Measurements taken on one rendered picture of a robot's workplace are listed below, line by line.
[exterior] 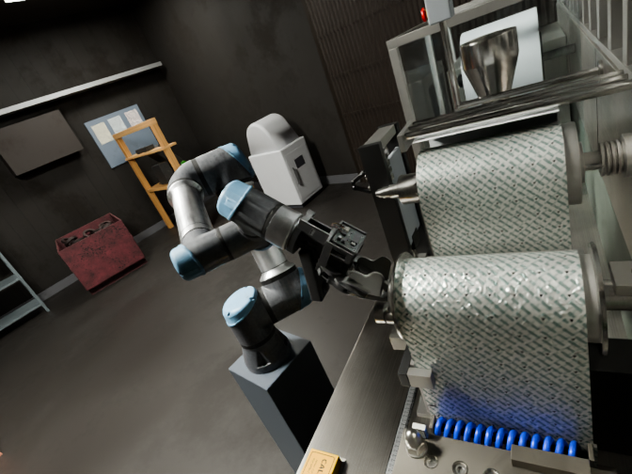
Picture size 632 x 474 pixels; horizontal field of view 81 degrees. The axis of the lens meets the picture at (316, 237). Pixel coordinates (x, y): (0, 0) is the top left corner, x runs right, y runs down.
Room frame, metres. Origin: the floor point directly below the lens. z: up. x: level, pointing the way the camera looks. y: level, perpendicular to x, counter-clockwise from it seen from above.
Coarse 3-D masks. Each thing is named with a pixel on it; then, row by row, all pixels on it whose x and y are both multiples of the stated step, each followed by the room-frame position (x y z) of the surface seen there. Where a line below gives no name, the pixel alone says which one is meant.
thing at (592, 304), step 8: (584, 256) 0.37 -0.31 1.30; (584, 264) 0.35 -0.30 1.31; (592, 264) 0.35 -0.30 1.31; (584, 272) 0.34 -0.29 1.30; (592, 272) 0.34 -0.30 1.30; (584, 280) 0.33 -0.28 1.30; (592, 280) 0.33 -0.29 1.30; (584, 288) 0.33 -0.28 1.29; (592, 288) 0.32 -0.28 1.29; (584, 296) 0.32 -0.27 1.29; (592, 296) 0.32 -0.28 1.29; (592, 304) 0.31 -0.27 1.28; (592, 312) 0.31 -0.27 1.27; (592, 320) 0.31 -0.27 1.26; (592, 328) 0.31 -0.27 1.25; (600, 328) 0.30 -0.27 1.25; (592, 336) 0.31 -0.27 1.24; (600, 336) 0.31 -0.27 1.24
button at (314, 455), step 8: (312, 456) 0.54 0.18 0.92; (320, 456) 0.53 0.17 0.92; (328, 456) 0.52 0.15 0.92; (336, 456) 0.52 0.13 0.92; (312, 464) 0.52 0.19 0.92; (320, 464) 0.51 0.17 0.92; (328, 464) 0.51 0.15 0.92; (336, 464) 0.50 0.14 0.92; (304, 472) 0.51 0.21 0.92; (312, 472) 0.50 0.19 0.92; (320, 472) 0.50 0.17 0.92; (328, 472) 0.49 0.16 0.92; (336, 472) 0.49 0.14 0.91
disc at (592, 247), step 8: (592, 248) 0.36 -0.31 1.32; (592, 256) 0.35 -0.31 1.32; (600, 272) 0.32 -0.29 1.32; (600, 280) 0.32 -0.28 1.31; (600, 288) 0.31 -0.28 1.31; (600, 296) 0.31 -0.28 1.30; (600, 304) 0.30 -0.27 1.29; (600, 312) 0.30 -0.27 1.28; (600, 320) 0.30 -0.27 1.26; (600, 344) 0.31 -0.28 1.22; (600, 352) 0.31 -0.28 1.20
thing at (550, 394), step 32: (416, 352) 0.44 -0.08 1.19; (448, 352) 0.41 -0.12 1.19; (480, 352) 0.38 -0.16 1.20; (512, 352) 0.36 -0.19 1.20; (448, 384) 0.42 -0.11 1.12; (480, 384) 0.39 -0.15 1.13; (512, 384) 0.36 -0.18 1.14; (544, 384) 0.34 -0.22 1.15; (576, 384) 0.32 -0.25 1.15; (448, 416) 0.43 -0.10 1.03; (480, 416) 0.40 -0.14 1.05; (512, 416) 0.37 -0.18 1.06; (544, 416) 0.34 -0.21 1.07; (576, 416) 0.32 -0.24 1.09
